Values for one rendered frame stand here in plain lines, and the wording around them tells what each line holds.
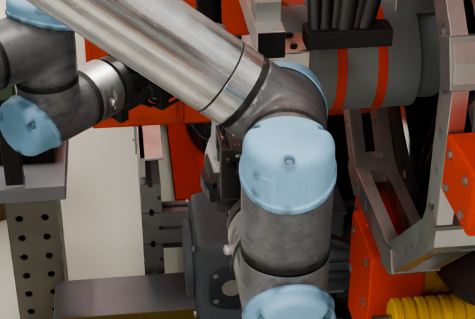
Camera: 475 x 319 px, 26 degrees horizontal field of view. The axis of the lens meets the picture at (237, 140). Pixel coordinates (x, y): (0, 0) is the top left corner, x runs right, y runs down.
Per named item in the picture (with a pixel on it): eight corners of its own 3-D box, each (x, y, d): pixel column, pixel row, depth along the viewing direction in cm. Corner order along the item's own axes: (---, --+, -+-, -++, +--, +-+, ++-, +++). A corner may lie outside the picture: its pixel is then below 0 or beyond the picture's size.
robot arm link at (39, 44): (5, 22, 110) (16, 112, 116) (87, -7, 117) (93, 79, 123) (-37, 2, 115) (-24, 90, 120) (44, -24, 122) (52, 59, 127)
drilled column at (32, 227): (68, 317, 217) (50, 145, 196) (20, 321, 216) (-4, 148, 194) (69, 288, 225) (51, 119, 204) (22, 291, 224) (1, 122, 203)
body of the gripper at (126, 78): (150, 79, 144) (89, 111, 136) (148, 22, 140) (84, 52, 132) (192, 95, 140) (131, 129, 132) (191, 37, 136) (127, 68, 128)
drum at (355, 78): (442, 124, 129) (454, 20, 122) (273, 134, 127) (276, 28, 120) (412, 74, 141) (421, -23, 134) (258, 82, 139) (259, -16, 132)
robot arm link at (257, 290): (346, 288, 82) (339, 368, 86) (318, 211, 91) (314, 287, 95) (247, 295, 81) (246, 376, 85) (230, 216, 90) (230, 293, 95)
